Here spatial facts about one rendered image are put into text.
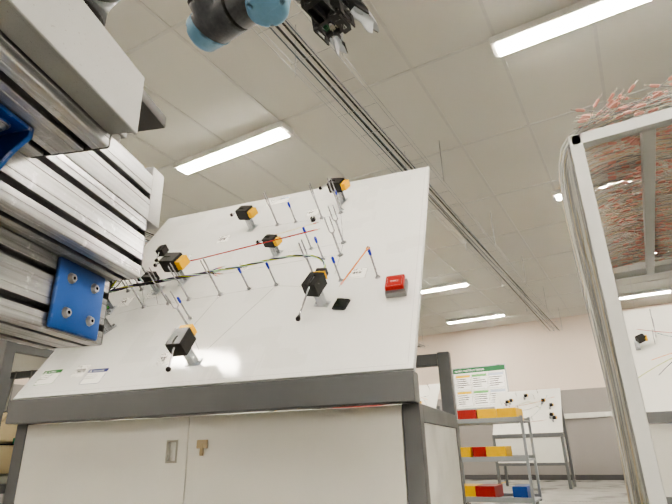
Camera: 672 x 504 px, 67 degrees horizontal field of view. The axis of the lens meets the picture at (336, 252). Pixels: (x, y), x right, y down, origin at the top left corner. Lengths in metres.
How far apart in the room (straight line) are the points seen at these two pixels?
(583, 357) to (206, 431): 11.25
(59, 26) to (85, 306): 0.36
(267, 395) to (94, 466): 0.55
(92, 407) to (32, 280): 0.93
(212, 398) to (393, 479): 0.47
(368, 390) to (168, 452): 0.56
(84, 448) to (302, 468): 0.64
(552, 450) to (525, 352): 3.15
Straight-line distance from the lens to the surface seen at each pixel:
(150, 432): 1.48
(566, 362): 12.30
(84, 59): 0.50
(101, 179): 0.71
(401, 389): 1.14
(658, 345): 4.25
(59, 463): 1.68
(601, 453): 12.15
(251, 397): 1.27
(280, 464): 1.28
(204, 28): 1.04
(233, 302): 1.59
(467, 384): 12.66
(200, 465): 1.38
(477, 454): 6.17
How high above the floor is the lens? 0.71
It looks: 21 degrees up
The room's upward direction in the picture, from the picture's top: 2 degrees counter-clockwise
